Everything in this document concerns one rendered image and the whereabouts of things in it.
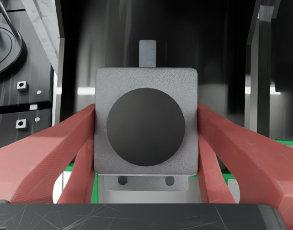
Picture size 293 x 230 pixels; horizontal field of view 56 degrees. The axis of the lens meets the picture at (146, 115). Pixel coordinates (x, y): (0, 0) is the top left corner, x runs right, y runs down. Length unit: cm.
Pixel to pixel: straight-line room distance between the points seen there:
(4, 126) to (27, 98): 6
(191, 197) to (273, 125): 19
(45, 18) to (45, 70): 33
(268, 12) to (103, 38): 12
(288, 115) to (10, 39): 51
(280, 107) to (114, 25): 14
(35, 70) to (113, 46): 36
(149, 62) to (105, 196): 25
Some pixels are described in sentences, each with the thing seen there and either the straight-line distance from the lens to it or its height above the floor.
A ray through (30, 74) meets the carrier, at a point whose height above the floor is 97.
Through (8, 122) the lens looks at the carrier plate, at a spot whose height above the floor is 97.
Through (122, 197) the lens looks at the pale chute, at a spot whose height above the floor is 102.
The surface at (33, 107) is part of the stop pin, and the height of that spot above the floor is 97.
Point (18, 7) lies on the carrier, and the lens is 71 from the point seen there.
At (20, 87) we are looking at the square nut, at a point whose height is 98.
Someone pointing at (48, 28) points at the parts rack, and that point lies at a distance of 24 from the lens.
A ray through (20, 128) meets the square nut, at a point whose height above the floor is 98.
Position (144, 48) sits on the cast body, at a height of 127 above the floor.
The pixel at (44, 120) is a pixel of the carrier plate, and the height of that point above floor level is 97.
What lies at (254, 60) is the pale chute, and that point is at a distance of 35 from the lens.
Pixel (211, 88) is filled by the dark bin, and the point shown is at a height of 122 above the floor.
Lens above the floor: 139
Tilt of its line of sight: 61 degrees down
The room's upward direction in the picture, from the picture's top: straight up
